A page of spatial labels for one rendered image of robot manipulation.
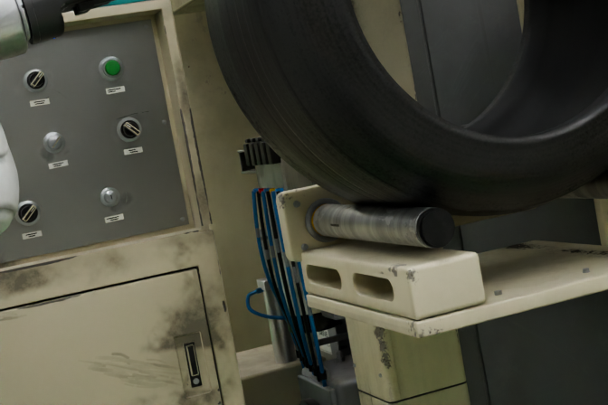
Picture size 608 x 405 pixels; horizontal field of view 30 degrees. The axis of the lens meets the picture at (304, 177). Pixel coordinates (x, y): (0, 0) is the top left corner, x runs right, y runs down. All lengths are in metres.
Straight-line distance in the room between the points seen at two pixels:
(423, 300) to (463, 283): 0.05
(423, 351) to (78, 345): 0.53
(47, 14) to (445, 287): 0.52
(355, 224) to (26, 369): 0.61
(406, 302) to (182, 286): 0.62
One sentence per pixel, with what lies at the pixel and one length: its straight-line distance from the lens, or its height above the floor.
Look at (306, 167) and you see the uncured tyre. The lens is 1.38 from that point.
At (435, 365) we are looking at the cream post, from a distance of 1.68.
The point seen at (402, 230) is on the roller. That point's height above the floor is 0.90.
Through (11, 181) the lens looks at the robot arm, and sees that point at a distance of 1.10.
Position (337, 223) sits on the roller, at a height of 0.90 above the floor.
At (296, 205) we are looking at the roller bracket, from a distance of 1.54.
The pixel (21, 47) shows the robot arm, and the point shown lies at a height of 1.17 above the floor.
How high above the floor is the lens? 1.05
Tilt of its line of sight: 3 degrees down
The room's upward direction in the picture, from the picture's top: 10 degrees counter-clockwise
